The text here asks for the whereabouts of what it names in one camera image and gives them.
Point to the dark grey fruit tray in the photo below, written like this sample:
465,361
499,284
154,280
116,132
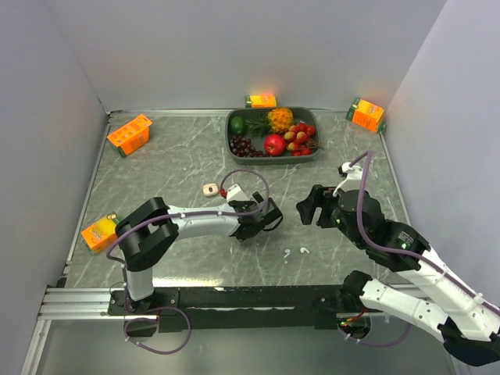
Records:
300,115

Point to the green lime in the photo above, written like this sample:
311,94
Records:
237,125

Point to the orange juice box far left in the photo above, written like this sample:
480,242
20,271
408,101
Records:
131,136

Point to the orange juice box far right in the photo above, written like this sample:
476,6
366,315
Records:
367,115

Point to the pink earbuds charging case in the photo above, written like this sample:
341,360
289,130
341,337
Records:
210,190

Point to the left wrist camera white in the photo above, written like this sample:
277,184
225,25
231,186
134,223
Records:
234,193

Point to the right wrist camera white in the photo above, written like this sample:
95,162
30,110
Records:
351,175

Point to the small pineapple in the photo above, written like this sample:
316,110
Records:
276,121

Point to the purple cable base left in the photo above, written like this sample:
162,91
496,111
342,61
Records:
164,351

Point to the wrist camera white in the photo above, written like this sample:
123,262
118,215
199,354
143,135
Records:
351,175
234,193

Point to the orange juice box near left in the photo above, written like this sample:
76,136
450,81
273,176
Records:
101,234

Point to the dark purple grape bunch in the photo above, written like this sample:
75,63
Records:
243,147

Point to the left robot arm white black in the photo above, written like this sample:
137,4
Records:
147,233

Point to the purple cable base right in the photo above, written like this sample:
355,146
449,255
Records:
356,333

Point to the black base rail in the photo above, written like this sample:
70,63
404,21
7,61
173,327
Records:
316,306

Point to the purple cable base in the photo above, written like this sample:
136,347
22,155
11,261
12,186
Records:
164,351
356,333

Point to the orange juice box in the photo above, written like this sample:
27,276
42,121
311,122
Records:
101,234
260,101
131,136
367,115

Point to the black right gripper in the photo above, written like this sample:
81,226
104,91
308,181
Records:
325,198

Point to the red apple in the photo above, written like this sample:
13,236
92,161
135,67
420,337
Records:
274,145

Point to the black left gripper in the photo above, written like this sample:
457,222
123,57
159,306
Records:
257,197

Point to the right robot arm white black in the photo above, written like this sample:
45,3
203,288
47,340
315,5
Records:
455,314

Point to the orange juice box back centre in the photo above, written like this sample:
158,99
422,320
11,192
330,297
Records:
260,101

